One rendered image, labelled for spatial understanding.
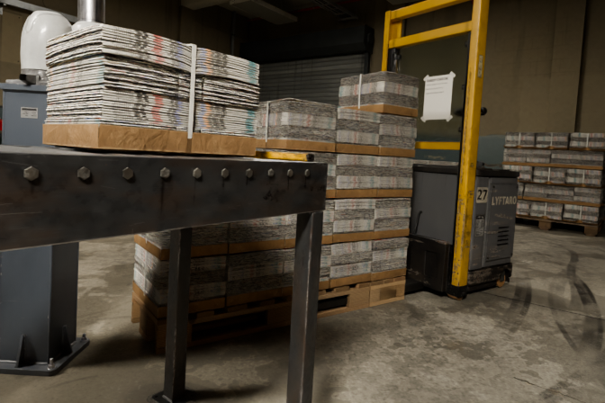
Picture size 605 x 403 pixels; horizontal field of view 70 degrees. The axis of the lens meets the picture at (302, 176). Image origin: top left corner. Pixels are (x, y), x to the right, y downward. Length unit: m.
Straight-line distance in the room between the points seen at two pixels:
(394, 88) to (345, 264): 0.99
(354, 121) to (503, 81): 6.33
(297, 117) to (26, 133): 1.07
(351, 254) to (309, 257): 1.25
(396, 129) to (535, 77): 6.03
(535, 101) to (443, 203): 5.50
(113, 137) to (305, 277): 0.55
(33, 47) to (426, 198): 2.34
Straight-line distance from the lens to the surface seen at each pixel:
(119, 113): 0.87
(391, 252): 2.53
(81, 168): 0.65
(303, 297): 1.10
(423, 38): 3.01
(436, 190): 2.97
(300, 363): 1.16
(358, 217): 2.30
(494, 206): 3.01
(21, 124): 1.78
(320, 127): 2.09
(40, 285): 1.81
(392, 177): 2.44
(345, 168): 2.20
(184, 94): 0.93
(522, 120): 8.25
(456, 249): 2.72
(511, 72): 8.41
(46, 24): 1.81
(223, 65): 0.99
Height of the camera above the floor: 0.82
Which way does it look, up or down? 3 degrees down
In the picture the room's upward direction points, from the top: 3 degrees clockwise
